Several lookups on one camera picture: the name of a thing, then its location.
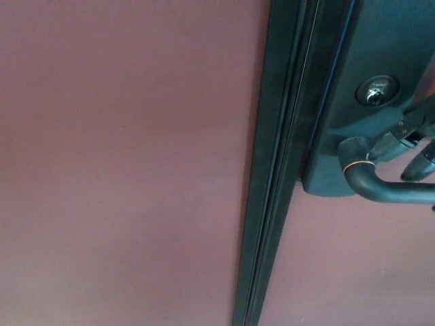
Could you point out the maroon door leaf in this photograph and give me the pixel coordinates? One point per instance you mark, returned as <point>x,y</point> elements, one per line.
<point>119,153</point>
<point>340,258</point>

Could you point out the dark green lock plate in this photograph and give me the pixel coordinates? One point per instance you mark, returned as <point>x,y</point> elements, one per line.
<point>374,40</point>

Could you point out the black door edge strip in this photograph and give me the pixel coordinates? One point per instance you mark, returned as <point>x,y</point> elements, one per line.
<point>282,153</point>

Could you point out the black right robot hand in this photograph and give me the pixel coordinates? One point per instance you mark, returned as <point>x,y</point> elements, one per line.
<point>385,147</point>

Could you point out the silver key cylinder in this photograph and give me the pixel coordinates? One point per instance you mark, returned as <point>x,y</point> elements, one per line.
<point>375,92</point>

